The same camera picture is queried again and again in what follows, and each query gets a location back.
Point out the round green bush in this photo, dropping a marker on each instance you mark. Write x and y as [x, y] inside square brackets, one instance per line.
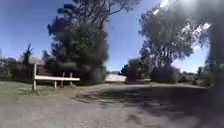
[134, 69]

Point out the tall dark tree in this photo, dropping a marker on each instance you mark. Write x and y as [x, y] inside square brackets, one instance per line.
[80, 46]

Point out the grey asphalt road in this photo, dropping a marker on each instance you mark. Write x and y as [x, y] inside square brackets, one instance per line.
[100, 106]

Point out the dark clipped hedge block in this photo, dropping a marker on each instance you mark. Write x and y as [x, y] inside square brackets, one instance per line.
[164, 74]

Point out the tall many-stemmed tree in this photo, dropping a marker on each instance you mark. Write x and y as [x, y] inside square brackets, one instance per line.
[166, 36]

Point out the grass verge with dry leaves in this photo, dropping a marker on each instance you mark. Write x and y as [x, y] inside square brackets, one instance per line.
[180, 84]

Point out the row of bushes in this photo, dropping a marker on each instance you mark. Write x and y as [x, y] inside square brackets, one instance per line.
[187, 77]

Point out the dark hedge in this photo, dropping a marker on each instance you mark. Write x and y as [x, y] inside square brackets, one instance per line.
[15, 70]

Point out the grass field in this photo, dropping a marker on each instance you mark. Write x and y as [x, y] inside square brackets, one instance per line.
[16, 90]

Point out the dark mass of trees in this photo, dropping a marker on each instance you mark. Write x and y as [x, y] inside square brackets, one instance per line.
[215, 50]

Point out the pale low wall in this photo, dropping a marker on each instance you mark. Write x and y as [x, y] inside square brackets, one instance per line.
[115, 78]

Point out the white wooden rail fence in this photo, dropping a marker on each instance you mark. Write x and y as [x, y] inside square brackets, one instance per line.
[56, 78]

